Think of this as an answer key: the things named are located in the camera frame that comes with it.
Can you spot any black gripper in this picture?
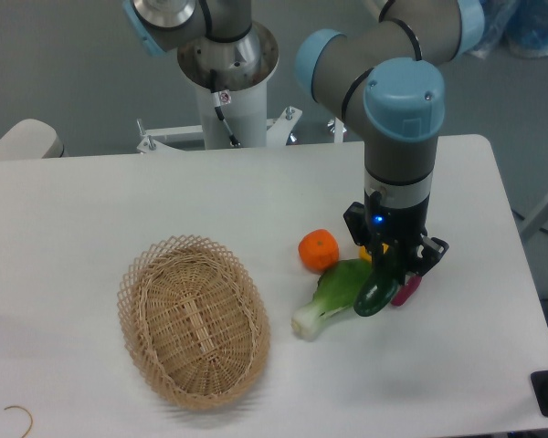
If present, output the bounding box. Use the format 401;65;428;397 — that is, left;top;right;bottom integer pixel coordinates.
343;178;448;284

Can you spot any dark green cucumber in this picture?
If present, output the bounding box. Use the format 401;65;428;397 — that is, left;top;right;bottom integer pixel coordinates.
353;248;400;317

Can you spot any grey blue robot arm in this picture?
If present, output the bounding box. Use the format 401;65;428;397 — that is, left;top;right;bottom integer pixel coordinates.
122;1;484;284

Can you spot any yellow toy piece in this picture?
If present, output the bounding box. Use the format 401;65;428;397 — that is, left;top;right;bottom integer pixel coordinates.
358;244;389;263

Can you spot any magenta toy vegetable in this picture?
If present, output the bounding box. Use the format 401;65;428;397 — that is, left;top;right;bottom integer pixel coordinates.
390;275;422;307

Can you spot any green bok choy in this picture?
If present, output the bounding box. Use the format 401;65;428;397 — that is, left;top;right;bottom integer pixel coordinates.
290;258;372;340

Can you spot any orange tangerine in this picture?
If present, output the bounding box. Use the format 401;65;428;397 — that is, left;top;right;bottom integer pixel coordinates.
298;229;340;272

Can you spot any woven wicker basket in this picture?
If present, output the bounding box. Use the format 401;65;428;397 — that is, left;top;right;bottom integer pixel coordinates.
118;235;270;411

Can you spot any blue plastic bag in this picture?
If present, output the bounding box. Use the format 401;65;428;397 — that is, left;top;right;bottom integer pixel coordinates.
469;0;548;59

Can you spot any white chair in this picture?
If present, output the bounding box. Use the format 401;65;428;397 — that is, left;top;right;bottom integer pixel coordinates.
0;119;68;162

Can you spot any tan rubber band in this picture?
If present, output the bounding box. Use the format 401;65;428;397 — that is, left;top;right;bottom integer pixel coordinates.
3;404;35;434

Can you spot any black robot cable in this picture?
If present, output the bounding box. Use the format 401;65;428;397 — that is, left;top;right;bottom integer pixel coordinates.
208;68;242;148

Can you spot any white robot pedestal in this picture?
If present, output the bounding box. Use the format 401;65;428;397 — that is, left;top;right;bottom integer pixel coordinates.
135;20;348;156

